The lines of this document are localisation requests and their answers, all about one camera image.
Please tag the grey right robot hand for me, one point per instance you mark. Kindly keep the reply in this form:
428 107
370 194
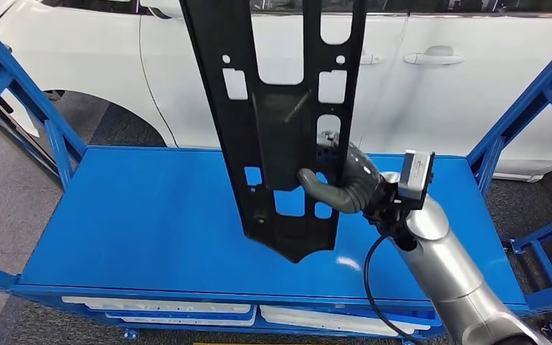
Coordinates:
357 190

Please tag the black plastic plate frame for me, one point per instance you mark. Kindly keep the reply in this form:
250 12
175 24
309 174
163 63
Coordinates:
281 133

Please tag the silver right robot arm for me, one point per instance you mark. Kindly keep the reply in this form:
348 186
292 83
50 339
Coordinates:
447 276

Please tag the blue metal shelf rack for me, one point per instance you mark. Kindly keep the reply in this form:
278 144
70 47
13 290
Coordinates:
114 214

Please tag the white car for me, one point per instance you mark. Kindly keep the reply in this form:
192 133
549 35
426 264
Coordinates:
90 57

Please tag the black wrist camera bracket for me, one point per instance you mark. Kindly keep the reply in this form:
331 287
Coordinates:
390 209

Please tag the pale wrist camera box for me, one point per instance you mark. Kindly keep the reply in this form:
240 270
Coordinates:
415 174

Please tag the grey metal rail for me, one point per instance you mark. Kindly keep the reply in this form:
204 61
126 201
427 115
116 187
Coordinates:
19 143

